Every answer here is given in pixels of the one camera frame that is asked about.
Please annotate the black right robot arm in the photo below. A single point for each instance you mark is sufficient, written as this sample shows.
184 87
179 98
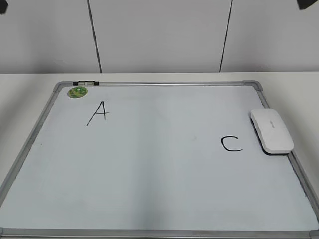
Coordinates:
304 4

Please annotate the green round magnet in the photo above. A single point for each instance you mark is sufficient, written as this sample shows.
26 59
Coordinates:
77 92

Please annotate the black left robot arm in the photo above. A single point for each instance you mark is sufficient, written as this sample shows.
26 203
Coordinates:
3 6

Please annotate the white magnetic whiteboard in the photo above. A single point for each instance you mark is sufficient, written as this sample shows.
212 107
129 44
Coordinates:
155 161

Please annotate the white whiteboard eraser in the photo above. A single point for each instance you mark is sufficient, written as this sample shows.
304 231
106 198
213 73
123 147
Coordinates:
272 131

